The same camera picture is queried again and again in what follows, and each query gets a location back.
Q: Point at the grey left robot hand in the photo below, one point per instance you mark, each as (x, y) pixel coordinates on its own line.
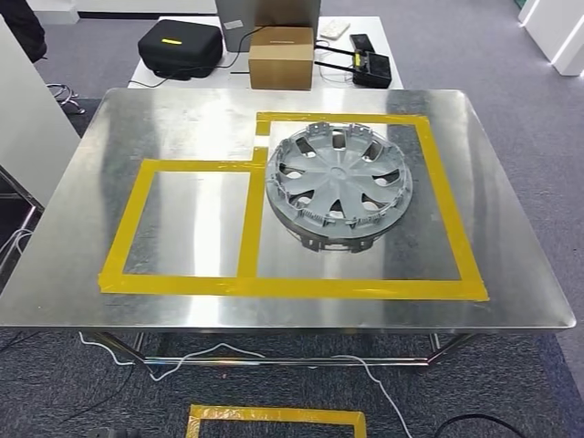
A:
(112, 433)

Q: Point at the grey plastic wheel hubcap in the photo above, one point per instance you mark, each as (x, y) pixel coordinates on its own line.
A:
(339, 175)

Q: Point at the stainless steel workbench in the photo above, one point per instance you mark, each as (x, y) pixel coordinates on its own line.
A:
(136, 121)

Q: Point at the yellow floor tape square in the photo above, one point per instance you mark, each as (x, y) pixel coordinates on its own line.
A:
(274, 415)

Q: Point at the stainless steel table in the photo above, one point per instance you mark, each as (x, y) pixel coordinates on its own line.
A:
(23, 189)

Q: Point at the yellow tape double rectangle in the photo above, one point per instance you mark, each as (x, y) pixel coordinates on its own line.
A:
(248, 230)

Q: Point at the white cabinet panel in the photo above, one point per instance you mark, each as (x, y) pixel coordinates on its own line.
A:
(36, 121)

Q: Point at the black carry case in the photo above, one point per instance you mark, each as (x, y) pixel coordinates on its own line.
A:
(180, 51)

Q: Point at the black office chair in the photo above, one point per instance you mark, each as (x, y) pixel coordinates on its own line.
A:
(23, 30)

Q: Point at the small cardboard box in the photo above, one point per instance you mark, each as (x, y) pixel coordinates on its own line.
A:
(281, 63)

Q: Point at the grey monitor back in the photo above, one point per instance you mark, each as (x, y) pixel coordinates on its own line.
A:
(235, 24)

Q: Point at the large cardboard box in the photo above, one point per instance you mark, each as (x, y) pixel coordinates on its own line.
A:
(287, 12)

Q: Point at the white keypad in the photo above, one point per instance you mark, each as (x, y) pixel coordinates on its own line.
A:
(333, 29)

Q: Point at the black router with antennas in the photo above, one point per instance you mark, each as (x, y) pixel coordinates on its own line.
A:
(374, 69)

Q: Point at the black phone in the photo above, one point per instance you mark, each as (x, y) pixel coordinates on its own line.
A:
(361, 43)

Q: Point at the white table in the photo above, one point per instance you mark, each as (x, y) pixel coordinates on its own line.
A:
(385, 30)

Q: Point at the white display plinth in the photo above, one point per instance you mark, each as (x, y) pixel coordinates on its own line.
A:
(557, 30)

